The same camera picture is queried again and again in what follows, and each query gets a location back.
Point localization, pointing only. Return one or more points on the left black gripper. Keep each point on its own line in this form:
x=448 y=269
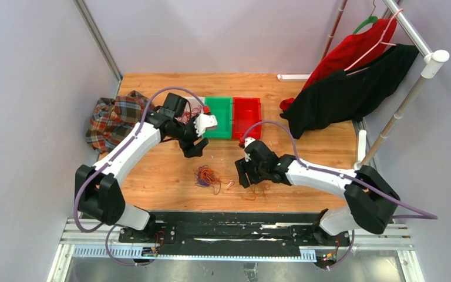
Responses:
x=196 y=150

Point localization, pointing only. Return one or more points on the white plastic strip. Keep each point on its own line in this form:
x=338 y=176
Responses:
x=293 y=77

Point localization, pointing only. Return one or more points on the green plastic bin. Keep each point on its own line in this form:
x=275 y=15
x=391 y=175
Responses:
x=221 y=108

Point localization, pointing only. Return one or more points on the green hanger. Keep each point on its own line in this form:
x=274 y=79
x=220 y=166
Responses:
x=370 y=20

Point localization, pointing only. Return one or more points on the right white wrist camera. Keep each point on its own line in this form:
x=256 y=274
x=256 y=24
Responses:
x=244 y=143

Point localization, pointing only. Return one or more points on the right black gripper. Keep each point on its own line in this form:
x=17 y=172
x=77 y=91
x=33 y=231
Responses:
x=243 y=180

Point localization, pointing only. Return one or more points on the plaid flannel shirt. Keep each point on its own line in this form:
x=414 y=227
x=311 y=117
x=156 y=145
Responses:
x=113 y=119

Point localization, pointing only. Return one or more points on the black shirt on hanger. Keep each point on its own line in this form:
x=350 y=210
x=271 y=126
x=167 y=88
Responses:
x=343 y=96

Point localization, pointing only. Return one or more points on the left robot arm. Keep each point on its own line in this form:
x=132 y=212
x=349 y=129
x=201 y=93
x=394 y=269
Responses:
x=98 y=187

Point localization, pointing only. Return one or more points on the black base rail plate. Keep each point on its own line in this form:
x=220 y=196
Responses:
x=233 y=234

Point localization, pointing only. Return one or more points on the pink hanger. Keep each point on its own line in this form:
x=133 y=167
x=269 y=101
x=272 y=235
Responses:
x=379 y=42

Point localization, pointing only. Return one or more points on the metal clothes rack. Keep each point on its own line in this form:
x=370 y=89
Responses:
x=414 y=146

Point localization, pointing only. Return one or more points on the red plastic bin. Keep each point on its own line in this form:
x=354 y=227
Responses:
x=246 y=112

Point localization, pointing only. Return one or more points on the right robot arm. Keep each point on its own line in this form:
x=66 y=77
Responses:
x=370 y=201

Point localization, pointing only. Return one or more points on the red shirt on hanger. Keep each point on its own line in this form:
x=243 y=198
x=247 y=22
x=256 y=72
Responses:
x=351 y=48

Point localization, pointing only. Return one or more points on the white plastic bin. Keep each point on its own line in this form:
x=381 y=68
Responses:
x=192 y=108

